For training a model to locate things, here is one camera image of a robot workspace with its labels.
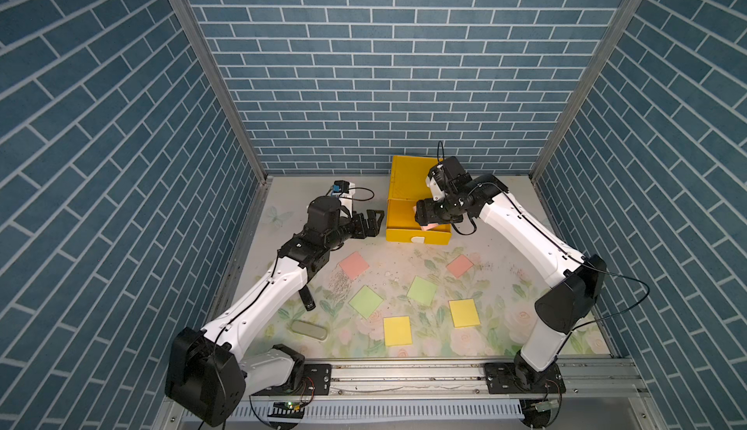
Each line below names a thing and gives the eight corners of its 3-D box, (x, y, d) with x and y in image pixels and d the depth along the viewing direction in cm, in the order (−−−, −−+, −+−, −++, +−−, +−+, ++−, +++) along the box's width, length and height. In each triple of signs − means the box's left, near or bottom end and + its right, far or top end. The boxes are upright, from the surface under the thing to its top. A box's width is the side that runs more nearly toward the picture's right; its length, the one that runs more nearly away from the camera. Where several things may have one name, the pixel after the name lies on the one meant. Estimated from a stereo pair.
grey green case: (290, 331, 83) (288, 328, 81) (295, 321, 85) (292, 318, 83) (325, 341, 82) (323, 338, 79) (328, 331, 83) (327, 327, 81)
